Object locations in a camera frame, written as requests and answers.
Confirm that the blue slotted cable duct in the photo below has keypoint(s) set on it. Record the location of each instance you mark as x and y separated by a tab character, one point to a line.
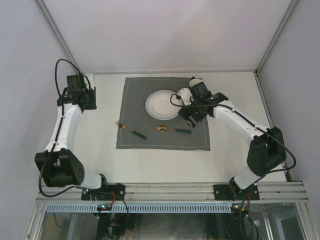
140	208

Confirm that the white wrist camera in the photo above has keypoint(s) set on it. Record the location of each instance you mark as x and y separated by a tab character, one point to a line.
185	95
91	77

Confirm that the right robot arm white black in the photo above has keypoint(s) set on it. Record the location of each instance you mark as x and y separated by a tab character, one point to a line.
266	147

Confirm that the aluminium front rail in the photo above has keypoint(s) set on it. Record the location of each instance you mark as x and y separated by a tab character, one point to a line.
270	192

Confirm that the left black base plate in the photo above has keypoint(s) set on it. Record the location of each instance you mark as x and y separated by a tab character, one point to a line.
108	193

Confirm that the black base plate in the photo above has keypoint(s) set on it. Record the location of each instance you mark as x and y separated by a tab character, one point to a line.
108	193
223	192

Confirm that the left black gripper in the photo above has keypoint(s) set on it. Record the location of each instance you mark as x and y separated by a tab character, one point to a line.
92	106

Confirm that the grey cloth napkin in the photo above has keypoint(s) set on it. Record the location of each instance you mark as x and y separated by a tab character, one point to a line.
142	131

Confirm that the gold spoon green handle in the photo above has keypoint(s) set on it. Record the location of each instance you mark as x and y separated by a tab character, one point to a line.
162	128

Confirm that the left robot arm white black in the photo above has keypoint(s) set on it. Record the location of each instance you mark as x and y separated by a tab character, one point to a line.
59	169

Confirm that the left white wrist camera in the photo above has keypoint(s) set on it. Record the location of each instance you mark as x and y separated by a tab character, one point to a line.
91	77

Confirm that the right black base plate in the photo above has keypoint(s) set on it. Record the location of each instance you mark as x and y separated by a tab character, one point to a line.
223	192

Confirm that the white bowl plate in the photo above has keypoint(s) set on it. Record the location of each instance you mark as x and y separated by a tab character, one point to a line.
159	107

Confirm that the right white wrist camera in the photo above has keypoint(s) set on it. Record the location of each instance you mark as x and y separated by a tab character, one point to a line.
185	95

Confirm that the dark mug cream inside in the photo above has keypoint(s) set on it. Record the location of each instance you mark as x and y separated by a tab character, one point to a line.
194	81

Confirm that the gold fork green handle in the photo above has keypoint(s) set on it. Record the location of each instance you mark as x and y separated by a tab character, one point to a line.
122	126

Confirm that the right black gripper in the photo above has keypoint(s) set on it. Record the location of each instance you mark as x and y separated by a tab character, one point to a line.
186	111

